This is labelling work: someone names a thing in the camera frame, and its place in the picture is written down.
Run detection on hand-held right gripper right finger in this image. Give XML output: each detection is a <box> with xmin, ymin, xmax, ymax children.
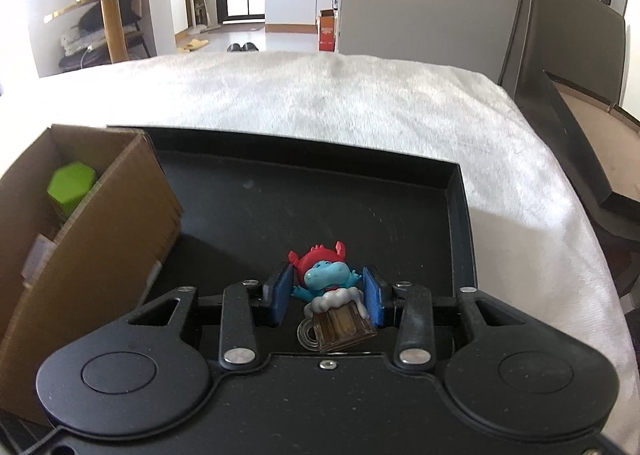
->
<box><xmin>361</xmin><ymin>264</ymin><xmax>532</xmax><ymax>371</ymax></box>

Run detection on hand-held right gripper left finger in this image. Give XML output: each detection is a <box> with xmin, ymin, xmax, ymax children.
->
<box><xmin>124</xmin><ymin>261</ymin><xmax>294</xmax><ymax>372</ymax></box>

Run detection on blue figurine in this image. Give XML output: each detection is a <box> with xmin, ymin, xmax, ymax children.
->
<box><xmin>287</xmin><ymin>240</ymin><xmax>379</xmax><ymax>354</ymax></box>

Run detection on black tray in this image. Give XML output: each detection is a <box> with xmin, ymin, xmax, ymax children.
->
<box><xmin>106</xmin><ymin>124</ymin><xmax>476</xmax><ymax>357</ymax></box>

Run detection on brown cardboard box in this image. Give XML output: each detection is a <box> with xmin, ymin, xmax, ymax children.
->
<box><xmin>0</xmin><ymin>123</ymin><xmax>185</xmax><ymax>429</ymax></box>

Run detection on green hexagonal box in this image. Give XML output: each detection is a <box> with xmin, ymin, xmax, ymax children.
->
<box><xmin>47</xmin><ymin>162</ymin><xmax>99</xmax><ymax>218</ymax></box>

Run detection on orange cardboard box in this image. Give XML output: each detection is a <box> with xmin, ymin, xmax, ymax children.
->
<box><xmin>316</xmin><ymin>9</ymin><xmax>341</xmax><ymax>54</ymax></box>

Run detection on dark chair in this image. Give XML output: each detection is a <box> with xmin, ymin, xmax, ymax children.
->
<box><xmin>57</xmin><ymin>0</ymin><xmax>151</xmax><ymax>68</ymax></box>

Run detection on white low cabinet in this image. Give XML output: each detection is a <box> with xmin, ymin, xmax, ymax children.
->
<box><xmin>147</xmin><ymin>0</ymin><xmax>189</xmax><ymax>56</ymax></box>

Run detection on round gold table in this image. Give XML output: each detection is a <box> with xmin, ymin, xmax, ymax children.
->
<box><xmin>42</xmin><ymin>0</ymin><xmax>174</xmax><ymax>64</ymax></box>

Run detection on grey coat stand pole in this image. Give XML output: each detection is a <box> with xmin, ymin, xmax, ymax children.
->
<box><xmin>499</xmin><ymin>0</ymin><xmax>531</xmax><ymax>86</ymax></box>

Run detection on white flat boxes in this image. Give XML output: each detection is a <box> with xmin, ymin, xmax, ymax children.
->
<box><xmin>59</xmin><ymin>29</ymin><xmax>106</xmax><ymax>56</ymax></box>

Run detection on dark grey panel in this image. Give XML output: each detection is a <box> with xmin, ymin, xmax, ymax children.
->
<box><xmin>497</xmin><ymin>0</ymin><xmax>629</xmax><ymax>108</ymax></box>

